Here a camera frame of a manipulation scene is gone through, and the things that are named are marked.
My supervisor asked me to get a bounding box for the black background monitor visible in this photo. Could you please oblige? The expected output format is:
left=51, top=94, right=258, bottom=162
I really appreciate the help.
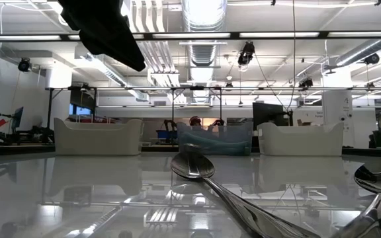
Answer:
left=252, top=102, right=286, bottom=132

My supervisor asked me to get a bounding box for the black metal spoon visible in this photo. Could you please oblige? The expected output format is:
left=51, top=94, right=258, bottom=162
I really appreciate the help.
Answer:
left=170, top=151, right=322, bottom=238
left=328, top=164, right=381, bottom=238

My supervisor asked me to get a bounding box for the grey translucent plastic bin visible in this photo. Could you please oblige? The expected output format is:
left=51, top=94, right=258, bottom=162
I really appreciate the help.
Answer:
left=176, top=121, right=254, bottom=157

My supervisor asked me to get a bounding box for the blue lit background screen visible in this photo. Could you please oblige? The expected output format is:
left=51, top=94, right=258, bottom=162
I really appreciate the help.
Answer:
left=68, top=103, right=93, bottom=116

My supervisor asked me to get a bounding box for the white plastic bin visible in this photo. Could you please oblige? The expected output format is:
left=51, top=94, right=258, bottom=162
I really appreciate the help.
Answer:
left=257, top=121, right=345, bottom=157
left=54, top=118, right=144, bottom=157

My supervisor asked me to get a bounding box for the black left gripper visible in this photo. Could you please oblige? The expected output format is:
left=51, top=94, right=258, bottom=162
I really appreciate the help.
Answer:
left=58, top=0, right=147, bottom=72

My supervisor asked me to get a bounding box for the slanted silver ventilation duct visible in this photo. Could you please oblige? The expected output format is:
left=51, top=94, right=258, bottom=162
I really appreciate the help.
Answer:
left=334, top=38, right=381, bottom=67

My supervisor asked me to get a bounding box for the round silver ventilation duct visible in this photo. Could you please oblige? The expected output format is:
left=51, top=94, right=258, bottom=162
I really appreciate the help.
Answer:
left=181, top=0, right=228, bottom=67

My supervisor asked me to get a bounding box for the black ceiling spotlight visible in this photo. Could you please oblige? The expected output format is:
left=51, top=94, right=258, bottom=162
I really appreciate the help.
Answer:
left=363, top=52, right=381, bottom=65
left=298, top=77, right=314, bottom=91
left=17, top=58, right=32, bottom=73
left=237, top=40, right=256, bottom=67

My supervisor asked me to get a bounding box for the black background workbench frame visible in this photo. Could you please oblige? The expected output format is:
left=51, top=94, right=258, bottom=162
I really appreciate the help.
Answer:
left=44, top=85, right=381, bottom=146

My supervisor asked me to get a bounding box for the black aluminium table frame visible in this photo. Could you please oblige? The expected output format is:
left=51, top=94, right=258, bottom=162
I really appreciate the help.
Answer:
left=0, top=143, right=381, bottom=157

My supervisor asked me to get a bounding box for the blue crate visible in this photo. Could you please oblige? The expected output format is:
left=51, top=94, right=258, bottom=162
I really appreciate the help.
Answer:
left=155, top=129, right=173, bottom=140

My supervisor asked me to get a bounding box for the thin hanging cable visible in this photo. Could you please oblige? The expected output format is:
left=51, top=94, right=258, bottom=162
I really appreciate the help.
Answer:
left=290, top=0, right=296, bottom=112

